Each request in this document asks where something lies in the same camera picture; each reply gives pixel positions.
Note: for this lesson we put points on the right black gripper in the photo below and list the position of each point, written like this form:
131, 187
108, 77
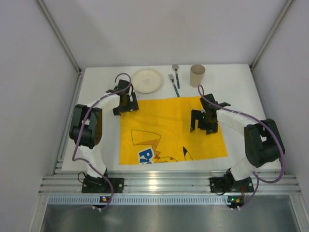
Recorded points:
203, 115

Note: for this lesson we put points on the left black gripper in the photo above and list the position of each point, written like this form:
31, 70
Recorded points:
128, 108

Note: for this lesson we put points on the yellow cartoon cloth placemat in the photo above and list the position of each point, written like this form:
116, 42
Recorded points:
159, 132

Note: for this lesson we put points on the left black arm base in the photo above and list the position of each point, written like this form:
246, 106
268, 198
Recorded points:
99, 184

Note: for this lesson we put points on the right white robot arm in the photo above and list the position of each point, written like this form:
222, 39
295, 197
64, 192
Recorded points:
262, 140

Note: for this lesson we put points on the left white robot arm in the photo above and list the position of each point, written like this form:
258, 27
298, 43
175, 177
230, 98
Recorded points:
86, 128

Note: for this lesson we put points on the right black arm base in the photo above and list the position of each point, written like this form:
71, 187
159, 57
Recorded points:
227, 184

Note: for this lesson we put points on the cream round plate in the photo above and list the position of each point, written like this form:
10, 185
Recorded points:
147, 80

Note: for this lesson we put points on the beige cup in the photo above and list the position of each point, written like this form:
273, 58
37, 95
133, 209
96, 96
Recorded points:
197, 72

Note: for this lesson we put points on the fork with teal handle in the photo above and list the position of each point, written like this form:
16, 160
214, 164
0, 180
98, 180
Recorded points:
171, 77

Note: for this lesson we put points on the spoon with teal handle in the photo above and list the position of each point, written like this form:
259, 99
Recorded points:
175, 68

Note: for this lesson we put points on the aluminium mounting rail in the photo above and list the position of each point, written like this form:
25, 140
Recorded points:
160, 182

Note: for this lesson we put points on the left aluminium frame post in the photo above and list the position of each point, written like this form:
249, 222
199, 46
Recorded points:
56, 31

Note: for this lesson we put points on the aluminium frame post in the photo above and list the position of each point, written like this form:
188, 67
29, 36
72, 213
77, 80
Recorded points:
56, 31
288, 4

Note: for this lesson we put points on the slotted grey cable duct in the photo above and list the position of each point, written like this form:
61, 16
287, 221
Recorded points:
145, 200

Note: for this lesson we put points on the right aluminium frame post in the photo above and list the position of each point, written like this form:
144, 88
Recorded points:
288, 4

